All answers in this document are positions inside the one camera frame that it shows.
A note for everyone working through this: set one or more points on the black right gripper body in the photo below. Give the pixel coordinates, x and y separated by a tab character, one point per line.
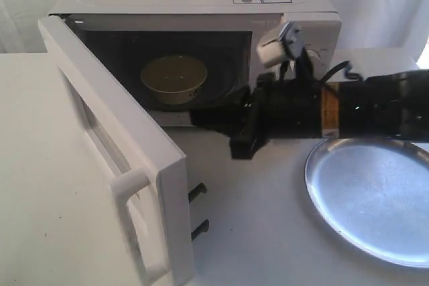
279	109

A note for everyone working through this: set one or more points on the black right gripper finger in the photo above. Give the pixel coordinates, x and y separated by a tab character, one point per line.
220	119
243	100

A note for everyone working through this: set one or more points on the white microwave door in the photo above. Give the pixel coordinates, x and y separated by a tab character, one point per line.
149	180

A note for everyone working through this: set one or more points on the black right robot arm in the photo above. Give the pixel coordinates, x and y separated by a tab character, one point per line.
382	107

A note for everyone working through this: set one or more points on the beige ceramic bowl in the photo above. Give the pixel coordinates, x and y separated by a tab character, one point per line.
174	79

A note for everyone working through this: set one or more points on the white microwave oven body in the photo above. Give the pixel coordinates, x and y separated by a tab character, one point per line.
225	39

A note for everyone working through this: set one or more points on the round metal plate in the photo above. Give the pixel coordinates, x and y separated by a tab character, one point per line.
373	193

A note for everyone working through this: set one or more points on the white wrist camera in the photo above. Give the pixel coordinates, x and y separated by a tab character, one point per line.
284	42

